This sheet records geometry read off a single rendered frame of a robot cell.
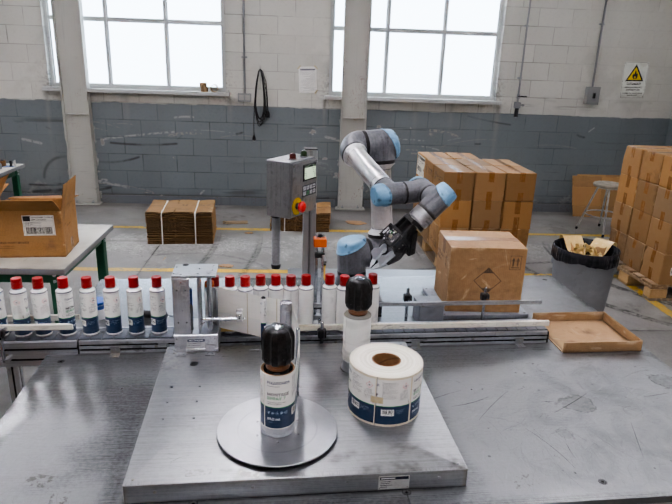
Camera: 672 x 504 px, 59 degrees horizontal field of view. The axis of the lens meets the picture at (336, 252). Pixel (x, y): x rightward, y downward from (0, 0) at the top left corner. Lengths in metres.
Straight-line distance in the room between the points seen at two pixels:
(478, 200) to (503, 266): 2.97
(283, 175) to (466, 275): 0.86
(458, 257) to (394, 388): 0.90
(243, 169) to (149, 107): 1.29
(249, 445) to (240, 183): 6.07
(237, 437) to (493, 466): 0.65
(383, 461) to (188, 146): 6.25
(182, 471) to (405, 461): 0.53
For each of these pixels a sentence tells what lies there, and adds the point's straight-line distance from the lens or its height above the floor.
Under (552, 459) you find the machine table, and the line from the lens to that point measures 1.74.
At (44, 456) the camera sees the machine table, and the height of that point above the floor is 0.83.
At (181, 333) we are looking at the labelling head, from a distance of 1.99.
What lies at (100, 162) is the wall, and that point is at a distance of 7.75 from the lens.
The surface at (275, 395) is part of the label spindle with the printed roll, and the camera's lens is 1.51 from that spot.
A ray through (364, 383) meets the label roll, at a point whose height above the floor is 0.99.
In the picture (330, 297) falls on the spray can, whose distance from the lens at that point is 2.08.
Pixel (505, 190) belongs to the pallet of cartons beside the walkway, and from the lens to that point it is 5.43.
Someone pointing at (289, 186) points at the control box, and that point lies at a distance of 1.96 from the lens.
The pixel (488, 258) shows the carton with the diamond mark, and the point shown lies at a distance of 2.40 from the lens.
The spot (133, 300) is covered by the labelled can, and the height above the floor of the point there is 1.01.
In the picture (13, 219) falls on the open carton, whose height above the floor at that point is 0.98.
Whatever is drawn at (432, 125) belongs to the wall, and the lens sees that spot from 7.47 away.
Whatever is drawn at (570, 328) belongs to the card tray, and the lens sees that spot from 2.50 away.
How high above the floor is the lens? 1.81
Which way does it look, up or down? 18 degrees down
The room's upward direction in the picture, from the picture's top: 2 degrees clockwise
